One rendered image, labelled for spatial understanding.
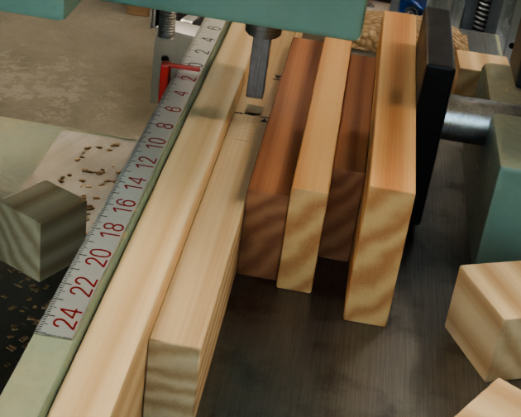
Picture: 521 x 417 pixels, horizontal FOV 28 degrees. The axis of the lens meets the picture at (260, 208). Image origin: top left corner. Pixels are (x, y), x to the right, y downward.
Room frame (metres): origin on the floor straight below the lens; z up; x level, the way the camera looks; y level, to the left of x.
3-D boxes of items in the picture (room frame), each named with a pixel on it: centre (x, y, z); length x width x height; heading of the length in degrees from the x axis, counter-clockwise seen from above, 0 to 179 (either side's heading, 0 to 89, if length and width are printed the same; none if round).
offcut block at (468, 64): (0.65, -0.13, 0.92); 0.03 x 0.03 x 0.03; 88
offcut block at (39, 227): (0.55, 0.13, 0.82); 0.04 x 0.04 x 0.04; 59
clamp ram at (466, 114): (0.52, -0.11, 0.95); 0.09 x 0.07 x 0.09; 176
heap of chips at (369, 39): (0.77, -0.09, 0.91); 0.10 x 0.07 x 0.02; 86
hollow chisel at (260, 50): (0.51, 0.01, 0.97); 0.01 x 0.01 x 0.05; 86
